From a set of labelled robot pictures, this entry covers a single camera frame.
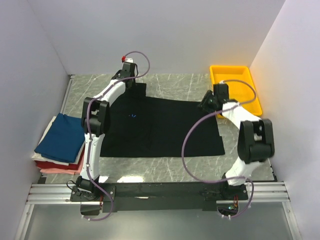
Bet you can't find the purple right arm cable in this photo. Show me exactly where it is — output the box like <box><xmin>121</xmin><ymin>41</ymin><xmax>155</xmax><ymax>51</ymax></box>
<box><xmin>181</xmin><ymin>79</ymin><xmax>257</xmax><ymax>219</ymax></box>

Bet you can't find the black base crossbar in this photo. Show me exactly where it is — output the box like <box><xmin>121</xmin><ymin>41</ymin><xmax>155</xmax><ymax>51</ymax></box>
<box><xmin>70</xmin><ymin>182</ymin><xmax>249</xmax><ymax>216</ymax></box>

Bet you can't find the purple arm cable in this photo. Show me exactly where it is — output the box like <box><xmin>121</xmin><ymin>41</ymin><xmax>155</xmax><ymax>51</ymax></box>
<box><xmin>181</xmin><ymin>79</ymin><xmax>257</xmax><ymax>219</ymax></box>
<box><xmin>84</xmin><ymin>51</ymin><xmax>151</xmax><ymax>223</ymax></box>

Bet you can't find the folded blue t shirt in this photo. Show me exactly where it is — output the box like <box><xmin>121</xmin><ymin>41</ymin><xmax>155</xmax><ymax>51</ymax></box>
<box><xmin>34</xmin><ymin>113</ymin><xmax>85</xmax><ymax>164</ymax></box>

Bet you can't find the yellow plastic bin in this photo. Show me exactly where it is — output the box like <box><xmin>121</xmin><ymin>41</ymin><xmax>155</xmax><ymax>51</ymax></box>
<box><xmin>209</xmin><ymin>65</ymin><xmax>263</xmax><ymax>117</ymax></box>

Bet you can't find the folded red t shirt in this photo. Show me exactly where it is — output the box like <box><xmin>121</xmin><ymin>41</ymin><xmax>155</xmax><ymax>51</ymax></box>
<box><xmin>34</xmin><ymin>146</ymin><xmax>85</xmax><ymax>171</ymax></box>

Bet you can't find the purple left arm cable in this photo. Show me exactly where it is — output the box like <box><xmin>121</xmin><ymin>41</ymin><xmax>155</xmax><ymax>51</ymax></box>
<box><xmin>84</xmin><ymin>51</ymin><xmax>151</xmax><ymax>223</ymax></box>

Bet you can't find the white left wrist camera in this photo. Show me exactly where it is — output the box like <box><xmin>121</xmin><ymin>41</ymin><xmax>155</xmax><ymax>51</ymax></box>
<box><xmin>121</xmin><ymin>55</ymin><xmax>134</xmax><ymax>63</ymax></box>

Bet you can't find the aluminium rail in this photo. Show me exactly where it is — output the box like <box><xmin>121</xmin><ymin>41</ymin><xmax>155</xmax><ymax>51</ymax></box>
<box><xmin>26</xmin><ymin>182</ymin><xmax>290</xmax><ymax>205</ymax></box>

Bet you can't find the black t shirt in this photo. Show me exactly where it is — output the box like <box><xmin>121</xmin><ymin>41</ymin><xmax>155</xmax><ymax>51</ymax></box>
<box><xmin>99</xmin><ymin>83</ymin><xmax>226</xmax><ymax>158</ymax></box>

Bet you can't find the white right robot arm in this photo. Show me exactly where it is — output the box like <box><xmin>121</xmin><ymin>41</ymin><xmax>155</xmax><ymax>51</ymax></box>
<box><xmin>198</xmin><ymin>82</ymin><xmax>275</xmax><ymax>200</ymax></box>

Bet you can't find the folded white t shirt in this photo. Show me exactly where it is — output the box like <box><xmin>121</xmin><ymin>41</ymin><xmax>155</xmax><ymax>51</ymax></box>
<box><xmin>31</xmin><ymin>116</ymin><xmax>56</xmax><ymax>163</ymax></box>

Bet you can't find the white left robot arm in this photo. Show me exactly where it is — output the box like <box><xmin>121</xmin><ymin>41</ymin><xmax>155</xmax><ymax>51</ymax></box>
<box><xmin>76</xmin><ymin>58</ymin><xmax>138</xmax><ymax>201</ymax></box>

